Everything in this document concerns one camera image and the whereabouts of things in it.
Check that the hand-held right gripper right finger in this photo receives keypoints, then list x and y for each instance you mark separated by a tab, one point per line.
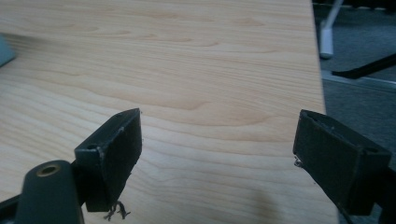
336	161

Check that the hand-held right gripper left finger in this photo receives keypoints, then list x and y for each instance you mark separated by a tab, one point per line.
109	161

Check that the white stand leg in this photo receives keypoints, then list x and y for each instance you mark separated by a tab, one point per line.
327	37

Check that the grey-blue object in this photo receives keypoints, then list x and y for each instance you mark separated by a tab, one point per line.
4	53

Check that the black stand leg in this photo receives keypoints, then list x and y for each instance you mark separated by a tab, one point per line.
364	68

